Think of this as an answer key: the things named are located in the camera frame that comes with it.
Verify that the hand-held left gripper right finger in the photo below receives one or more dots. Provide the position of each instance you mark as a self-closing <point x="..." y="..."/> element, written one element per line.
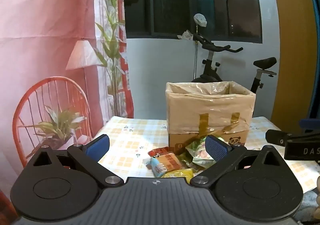
<point x="217" y="148"/>

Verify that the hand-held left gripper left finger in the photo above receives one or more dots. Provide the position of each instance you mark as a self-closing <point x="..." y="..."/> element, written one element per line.
<point x="98" y="147"/>

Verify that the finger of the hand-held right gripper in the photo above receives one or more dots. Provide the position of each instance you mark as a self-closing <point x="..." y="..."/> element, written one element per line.
<point x="311" y="123"/>
<point x="277" y="137"/>

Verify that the green snack bag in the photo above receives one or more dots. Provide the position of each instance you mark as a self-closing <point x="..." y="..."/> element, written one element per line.
<point x="197" y="150"/>

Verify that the brown cardboard box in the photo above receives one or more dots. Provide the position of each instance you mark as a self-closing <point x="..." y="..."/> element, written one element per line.
<point x="212" y="120"/>

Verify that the orange biscuit packet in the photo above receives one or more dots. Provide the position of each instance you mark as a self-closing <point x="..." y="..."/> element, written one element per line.
<point x="172" y="161"/>

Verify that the person's right hand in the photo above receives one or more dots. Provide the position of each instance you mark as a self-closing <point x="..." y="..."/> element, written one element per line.
<point x="318" y="182"/>

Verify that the yellow snack packet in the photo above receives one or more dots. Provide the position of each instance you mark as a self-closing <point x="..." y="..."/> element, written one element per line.
<point x="180" y="173"/>

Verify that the red snack packet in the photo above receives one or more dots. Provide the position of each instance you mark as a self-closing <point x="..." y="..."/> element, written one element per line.
<point x="160" y="151"/>

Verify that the small blue snack packet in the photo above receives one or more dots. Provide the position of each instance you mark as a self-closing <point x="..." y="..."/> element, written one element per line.
<point x="157" y="165"/>

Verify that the clear plastic box liner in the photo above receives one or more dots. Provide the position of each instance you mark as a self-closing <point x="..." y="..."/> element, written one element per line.
<point x="190" y="90"/>

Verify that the black exercise bike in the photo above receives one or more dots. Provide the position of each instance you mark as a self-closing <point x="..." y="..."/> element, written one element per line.
<point x="210" y="70"/>

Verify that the yellow wooden door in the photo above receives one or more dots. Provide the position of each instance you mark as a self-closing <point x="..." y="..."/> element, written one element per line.
<point x="290" y="40"/>

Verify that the metal pole plastic-wrapped top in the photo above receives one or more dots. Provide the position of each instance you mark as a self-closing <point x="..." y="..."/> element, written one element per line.
<point x="196" y="60"/>

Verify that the white crumpled rag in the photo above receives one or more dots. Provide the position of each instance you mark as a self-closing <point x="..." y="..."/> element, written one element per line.
<point x="185" y="35"/>

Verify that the printed room backdrop cloth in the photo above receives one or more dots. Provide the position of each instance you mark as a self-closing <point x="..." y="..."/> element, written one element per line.
<point x="37" y="15"/>

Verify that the dark window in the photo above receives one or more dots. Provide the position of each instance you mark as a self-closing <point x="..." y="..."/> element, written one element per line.
<point x="170" y="10"/>

